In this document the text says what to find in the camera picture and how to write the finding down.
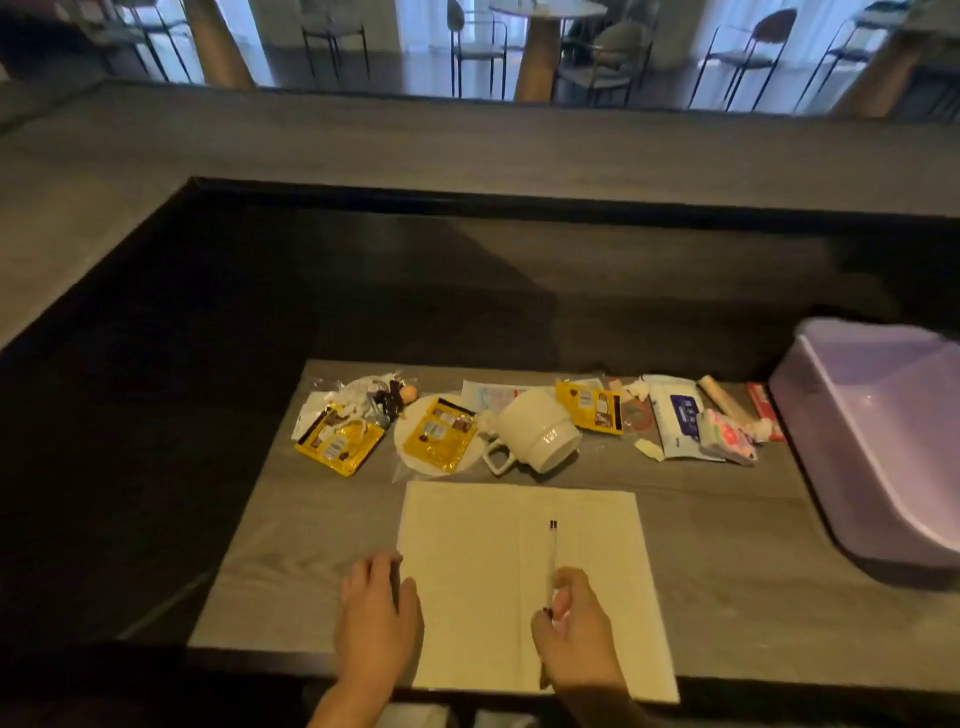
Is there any person's right hand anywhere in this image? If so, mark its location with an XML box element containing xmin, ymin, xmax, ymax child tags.
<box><xmin>531</xmin><ymin>567</ymin><xmax>628</xmax><ymax>695</ymax></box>

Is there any person's left hand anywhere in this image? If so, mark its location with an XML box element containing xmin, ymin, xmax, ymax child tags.
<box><xmin>333</xmin><ymin>551</ymin><xmax>426</xmax><ymax>699</ymax></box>

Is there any white pen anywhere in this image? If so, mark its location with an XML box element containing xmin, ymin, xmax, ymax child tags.
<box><xmin>543</xmin><ymin>519</ymin><xmax>561</xmax><ymax>622</ymax></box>

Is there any person's right forearm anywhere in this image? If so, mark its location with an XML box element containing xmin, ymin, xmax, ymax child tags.
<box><xmin>555</xmin><ymin>675</ymin><xmax>665</xmax><ymax>728</ymax></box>

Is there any person's left forearm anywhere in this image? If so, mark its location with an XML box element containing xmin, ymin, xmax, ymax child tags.
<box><xmin>306</xmin><ymin>675</ymin><xmax>402</xmax><ymax>728</ymax></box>

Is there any open white notebook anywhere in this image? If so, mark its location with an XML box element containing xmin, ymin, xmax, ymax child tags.
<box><xmin>396</xmin><ymin>481</ymin><xmax>681</xmax><ymax>705</ymax></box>

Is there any white ceramic cup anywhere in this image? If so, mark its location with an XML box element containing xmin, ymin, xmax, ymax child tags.
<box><xmin>482</xmin><ymin>388</ymin><xmax>583</xmax><ymax>478</ymax></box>

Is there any round white plate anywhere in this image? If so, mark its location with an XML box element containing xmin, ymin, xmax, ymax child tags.
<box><xmin>392</xmin><ymin>393</ymin><xmax>489</xmax><ymax>479</ymax></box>

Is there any yellow snack packet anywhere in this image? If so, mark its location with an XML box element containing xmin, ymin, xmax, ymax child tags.
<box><xmin>294</xmin><ymin>405</ymin><xmax>386</xmax><ymax>478</ymax></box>
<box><xmin>555</xmin><ymin>380</ymin><xmax>625</xmax><ymax>437</ymax></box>
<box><xmin>402</xmin><ymin>397</ymin><xmax>479</xmax><ymax>474</ymax></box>

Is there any white wet wipe pack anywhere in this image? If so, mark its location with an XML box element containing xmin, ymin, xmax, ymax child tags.
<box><xmin>642</xmin><ymin>374</ymin><xmax>726</xmax><ymax>463</ymax></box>

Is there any small doll figure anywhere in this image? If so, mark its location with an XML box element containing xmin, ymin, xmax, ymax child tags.
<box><xmin>373</xmin><ymin>380</ymin><xmax>420</xmax><ymax>423</ymax></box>

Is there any flat white blue packet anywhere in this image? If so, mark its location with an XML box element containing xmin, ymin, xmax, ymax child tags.
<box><xmin>459</xmin><ymin>379</ymin><xmax>558</xmax><ymax>415</ymax></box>

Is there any pink tissue pack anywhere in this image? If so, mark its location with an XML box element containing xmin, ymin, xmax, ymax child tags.
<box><xmin>696</xmin><ymin>408</ymin><xmax>759</xmax><ymax>468</ymax></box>

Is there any crumpled clear plastic wrapper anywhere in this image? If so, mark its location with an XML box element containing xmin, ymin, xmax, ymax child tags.
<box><xmin>291</xmin><ymin>372</ymin><xmax>406</xmax><ymax>444</ymax></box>

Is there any beige paper stick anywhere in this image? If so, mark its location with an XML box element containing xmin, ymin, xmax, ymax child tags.
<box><xmin>697</xmin><ymin>375</ymin><xmax>760</xmax><ymax>430</ymax></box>

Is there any red packet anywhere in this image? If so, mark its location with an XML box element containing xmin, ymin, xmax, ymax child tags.
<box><xmin>746</xmin><ymin>381</ymin><xmax>787</xmax><ymax>444</ymax></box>

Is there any purple plastic bin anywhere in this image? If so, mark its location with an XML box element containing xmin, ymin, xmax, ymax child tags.
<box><xmin>768</xmin><ymin>317</ymin><xmax>960</xmax><ymax>570</ymax></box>

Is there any wooden column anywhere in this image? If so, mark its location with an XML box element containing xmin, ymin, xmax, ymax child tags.
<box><xmin>182</xmin><ymin>0</ymin><xmax>257</xmax><ymax>90</ymax></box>

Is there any black metal frame chair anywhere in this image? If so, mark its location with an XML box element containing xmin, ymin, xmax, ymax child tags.
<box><xmin>299</xmin><ymin>0</ymin><xmax>371</xmax><ymax>81</ymax></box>
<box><xmin>447</xmin><ymin>0</ymin><xmax>510</xmax><ymax>100</ymax></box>
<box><xmin>793</xmin><ymin>0</ymin><xmax>913</xmax><ymax>114</ymax></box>
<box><xmin>553</xmin><ymin>20</ymin><xmax>655</xmax><ymax>108</ymax></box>
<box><xmin>73</xmin><ymin>0</ymin><xmax>194</xmax><ymax>84</ymax></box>
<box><xmin>687</xmin><ymin>8</ymin><xmax>799</xmax><ymax>113</ymax></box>

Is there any round table with wooden pedestal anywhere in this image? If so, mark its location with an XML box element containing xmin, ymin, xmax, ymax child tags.
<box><xmin>489</xmin><ymin>0</ymin><xmax>609</xmax><ymax>104</ymax></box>

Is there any wooden table pedestal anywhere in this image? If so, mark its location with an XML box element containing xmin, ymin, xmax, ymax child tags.
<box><xmin>830</xmin><ymin>0</ymin><xmax>935</xmax><ymax>119</ymax></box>

